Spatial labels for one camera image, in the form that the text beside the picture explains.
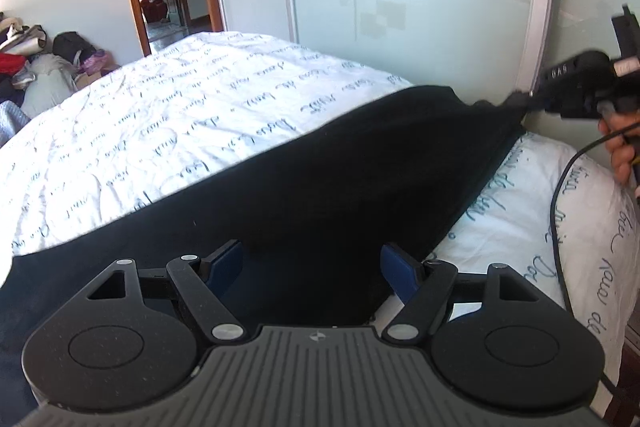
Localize black cable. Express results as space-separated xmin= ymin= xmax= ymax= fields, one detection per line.
xmin=549 ymin=123 xmax=640 ymax=403

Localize white script-printed quilt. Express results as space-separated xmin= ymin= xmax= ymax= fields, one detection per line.
xmin=0 ymin=31 xmax=416 ymax=289

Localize grey pillow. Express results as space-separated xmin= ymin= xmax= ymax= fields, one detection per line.
xmin=20 ymin=54 xmax=79 ymax=120

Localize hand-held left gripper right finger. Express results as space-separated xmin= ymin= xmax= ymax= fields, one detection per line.
xmin=380 ymin=244 xmax=543 ymax=342

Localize black pants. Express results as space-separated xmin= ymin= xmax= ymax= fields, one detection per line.
xmin=0 ymin=84 xmax=531 ymax=424

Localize person's right hand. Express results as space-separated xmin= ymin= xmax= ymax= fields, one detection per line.
xmin=597 ymin=109 xmax=640 ymax=186

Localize white script-printed pillow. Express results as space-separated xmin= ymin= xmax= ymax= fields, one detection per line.
xmin=432 ymin=132 xmax=640 ymax=390

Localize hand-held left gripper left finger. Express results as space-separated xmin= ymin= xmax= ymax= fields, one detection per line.
xmin=87 ymin=239 xmax=247 ymax=342

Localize cardboard box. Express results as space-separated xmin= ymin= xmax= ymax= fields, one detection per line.
xmin=74 ymin=68 xmax=107 ymax=94

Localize purple cloth bundle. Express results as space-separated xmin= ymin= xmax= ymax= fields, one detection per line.
xmin=80 ymin=49 xmax=121 ymax=76

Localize red armchair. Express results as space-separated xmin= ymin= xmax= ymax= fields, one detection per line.
xmin=140 ymin=0 xmax=169 ymax=24

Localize black bag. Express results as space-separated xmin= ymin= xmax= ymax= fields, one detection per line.
xmin=52 ymin=32 xmax=98 ymax=64

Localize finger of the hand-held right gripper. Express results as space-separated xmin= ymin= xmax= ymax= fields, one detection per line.
xmin=502 ymin=88 xmax=543 ymax=110

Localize pile of clothes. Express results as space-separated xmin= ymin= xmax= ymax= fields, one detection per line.
xmin=0 ymin=11 xmax=48 ymax=104

